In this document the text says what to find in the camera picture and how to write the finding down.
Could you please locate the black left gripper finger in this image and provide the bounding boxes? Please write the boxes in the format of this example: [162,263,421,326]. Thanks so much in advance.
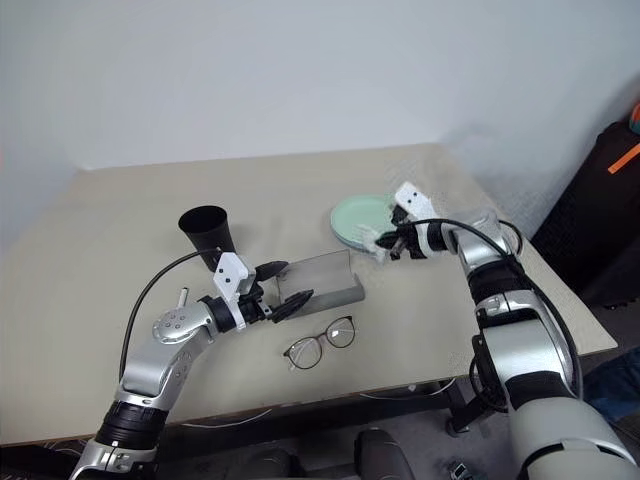
[254,260,291,282]
[271,289,316,322]

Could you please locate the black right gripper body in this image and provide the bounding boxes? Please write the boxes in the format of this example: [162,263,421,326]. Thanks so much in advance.
[386,205,426,262]

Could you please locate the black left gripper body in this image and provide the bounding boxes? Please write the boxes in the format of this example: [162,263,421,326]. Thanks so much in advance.
[238,278,276,326]

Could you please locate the mint green plate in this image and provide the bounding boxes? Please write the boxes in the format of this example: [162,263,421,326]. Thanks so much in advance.
[329,193,401,247]
[330,224,387,255]

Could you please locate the open grey glasses case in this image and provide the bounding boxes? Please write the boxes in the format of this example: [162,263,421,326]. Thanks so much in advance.
[273,249,366,317]

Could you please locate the thin dark-framed glasses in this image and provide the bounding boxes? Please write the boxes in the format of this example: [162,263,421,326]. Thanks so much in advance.
[282,315,358,373]

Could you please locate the black plastic cup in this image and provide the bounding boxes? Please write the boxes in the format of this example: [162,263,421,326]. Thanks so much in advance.
[178,204,237,274]

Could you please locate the black case with orange tape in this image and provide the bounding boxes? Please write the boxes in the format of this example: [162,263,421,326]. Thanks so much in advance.
[528,121,640,310]

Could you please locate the dark rounded shape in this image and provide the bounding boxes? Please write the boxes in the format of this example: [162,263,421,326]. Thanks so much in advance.
[353,428,417,480]
[247,446,303,480]

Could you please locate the black table leg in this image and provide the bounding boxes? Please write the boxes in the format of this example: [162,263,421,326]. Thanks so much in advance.
[446,377,482,437]

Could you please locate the blue cloth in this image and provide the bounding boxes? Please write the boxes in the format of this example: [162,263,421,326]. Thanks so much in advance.
[581,348,640,422]

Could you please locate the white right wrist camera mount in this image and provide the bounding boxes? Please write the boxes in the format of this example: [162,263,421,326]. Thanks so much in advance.
[392,181,438,224]

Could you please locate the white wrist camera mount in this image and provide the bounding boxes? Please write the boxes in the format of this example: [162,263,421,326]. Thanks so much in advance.
[211,253,257,332]
[392,181,438,224]

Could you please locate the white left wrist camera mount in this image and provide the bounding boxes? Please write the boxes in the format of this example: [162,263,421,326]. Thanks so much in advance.
[211,253,257,332]

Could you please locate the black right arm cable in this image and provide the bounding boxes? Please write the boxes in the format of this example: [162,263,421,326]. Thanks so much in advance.
[399,218,584,412]

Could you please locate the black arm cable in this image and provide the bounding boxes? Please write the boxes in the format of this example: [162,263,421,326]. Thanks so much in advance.
[399,218,584,412]
[121,247,224,384]

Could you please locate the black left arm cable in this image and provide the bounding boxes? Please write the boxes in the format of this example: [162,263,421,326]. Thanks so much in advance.
[121,247,224,384]

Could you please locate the white cable under table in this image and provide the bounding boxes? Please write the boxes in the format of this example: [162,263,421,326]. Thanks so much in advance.
[358,378,459,402]
[178,408,275,430]

